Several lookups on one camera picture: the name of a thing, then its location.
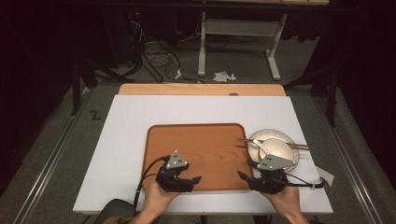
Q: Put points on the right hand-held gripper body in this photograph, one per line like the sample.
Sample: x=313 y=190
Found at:
x=269 y=179

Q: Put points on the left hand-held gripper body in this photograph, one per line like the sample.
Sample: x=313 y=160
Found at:
x=173 y=182

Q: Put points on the white ceramic spoon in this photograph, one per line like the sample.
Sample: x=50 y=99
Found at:
x=260 y=144

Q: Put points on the brown wooden chopstick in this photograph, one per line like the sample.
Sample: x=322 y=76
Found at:
x=244 y=139
x=246 y=142

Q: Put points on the brown wooden tray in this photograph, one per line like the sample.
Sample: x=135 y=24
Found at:
x=205 y=152

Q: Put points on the white round plate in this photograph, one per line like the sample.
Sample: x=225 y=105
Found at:
x=258 y=135

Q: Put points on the white bowl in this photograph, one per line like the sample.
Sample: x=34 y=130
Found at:
x=280 y=149

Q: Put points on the person's left hand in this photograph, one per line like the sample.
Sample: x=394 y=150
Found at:
x=157 y=199

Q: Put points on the person's right hand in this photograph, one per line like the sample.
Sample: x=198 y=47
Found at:
x=285 y=200

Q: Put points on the white paper tag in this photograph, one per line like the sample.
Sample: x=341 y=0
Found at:
x=325 y=175

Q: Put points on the white table cover board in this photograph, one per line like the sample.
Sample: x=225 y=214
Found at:
x=130 y=124

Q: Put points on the wooden table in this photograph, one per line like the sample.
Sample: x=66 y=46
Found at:
x=186 y=89

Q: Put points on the crumpled white paper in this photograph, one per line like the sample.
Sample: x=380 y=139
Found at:
x=222 y=76

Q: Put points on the small white paper scrap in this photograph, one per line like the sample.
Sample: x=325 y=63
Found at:
x=178 y=74

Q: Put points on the black stand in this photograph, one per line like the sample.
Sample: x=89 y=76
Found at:
x=332 y=93
x=76 y=87

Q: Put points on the aluminium floor rail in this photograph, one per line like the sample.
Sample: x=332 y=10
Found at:
x=348 y=161
x=46 y=168

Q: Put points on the white metal desk frame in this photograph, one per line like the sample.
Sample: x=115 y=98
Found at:
x=239 y=27

